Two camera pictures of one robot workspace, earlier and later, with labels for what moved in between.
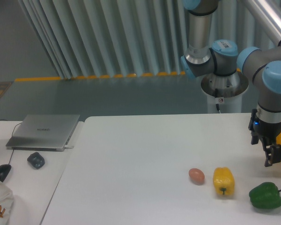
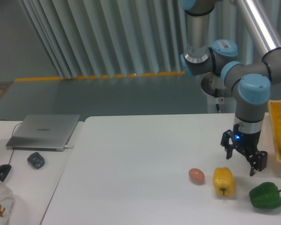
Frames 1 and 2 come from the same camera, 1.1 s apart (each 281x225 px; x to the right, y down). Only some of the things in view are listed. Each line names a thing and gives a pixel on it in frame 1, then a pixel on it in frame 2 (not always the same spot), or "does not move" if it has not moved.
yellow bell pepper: (224, 181) does not move
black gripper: (268, 132) -> (247, 143)
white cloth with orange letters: (2, 202) does not move
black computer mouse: (1, 172) does not move
